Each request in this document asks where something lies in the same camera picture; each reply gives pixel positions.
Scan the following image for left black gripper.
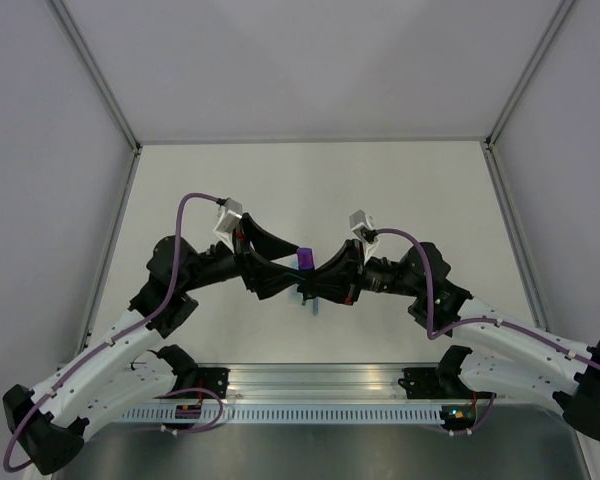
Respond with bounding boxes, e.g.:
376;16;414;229
180;213;308;300

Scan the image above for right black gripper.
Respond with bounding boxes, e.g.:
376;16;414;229
297;239;420;306

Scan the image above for purple highlighter cap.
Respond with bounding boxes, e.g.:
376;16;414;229
296;247;315;271

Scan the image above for light blue highlighter body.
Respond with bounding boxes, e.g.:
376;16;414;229
290;292;303;306

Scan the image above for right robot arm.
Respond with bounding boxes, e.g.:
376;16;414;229
296;240;600;441

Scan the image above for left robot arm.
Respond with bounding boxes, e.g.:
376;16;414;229
2;211;298;475

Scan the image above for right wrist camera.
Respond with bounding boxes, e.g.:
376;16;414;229
349;209;380;261

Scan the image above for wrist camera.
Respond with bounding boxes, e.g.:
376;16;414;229
349;209;380;261
213;198;243;250

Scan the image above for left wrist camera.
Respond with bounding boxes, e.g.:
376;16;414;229
213;198;243;250

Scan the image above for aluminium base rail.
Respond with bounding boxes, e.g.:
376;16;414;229
196;363;446;403

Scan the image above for slotted cable duct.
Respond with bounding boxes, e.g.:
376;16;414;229
117;402;443;425

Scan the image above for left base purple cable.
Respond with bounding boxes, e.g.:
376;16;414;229
149;387;226;435

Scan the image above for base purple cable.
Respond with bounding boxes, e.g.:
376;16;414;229
442;389;497;439
149;387;226;435

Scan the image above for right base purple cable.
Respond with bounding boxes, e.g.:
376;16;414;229
442;389;497;439

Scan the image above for left aluminium frame post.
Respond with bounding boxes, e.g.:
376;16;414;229
45;0;142;154

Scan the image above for aluminium frame post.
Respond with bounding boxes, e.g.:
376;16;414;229
45;0;142;154
484;0;578;151

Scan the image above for right aluminium frame post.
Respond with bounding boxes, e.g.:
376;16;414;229
484;0;578;151

